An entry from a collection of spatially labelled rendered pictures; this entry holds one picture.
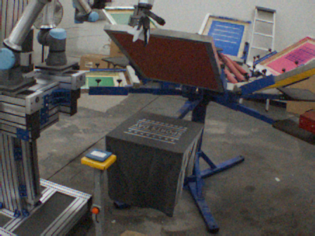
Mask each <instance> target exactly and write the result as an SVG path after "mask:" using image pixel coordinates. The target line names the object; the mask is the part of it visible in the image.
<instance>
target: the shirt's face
mask: <svg viewBox="0 0 315 236"><path fill-rule="evenodd" d="M140 118H143V119H149V120H152V121H156V122H162V123H165V124H175V125H177V126H184V127H188V128H187V130H186V131H185V132H184V134H183V135H182V136H181V137H180V138H179V139H178V140H177V142H176V143H175V144H171V143H166V142H163V141H160V140H154V139H151V138H146V137H140V136H134V135H130V134H128V133H124V132H125V131H126V130H127V129H128V128H129V127H130V126H131V125H133V124H135V123H136V122H137V121H138V120H140ZM202 125H203V124H201V123H197V122H192V121H188V120H185V119H178V118H175V117H168V116H164V115H161V114H155V113H152V112H142V111H138V112H136V113H135V114H133V115H132V116H130V117H129V118H128V119H127V120H126V121H124V122H123V123H121V124H119V125H118V126H117V127H116V128H114V129H113V130H112V131H111V132H110V133H107V134H106V135H107V136H112V137H116V138H120V139H124V140H128V141H132V142H135V143H140V144H144V145H149V146H152V147H155V148H164V149H167V150H172V151H175V152H183V151H184V150H185V148H186V146H188V144H189V143H190V142H191V141H192V139H193V137H194V136H195V135H196V133H197V132H198V131H199V129H200V128H201V126H202Z"/></svg>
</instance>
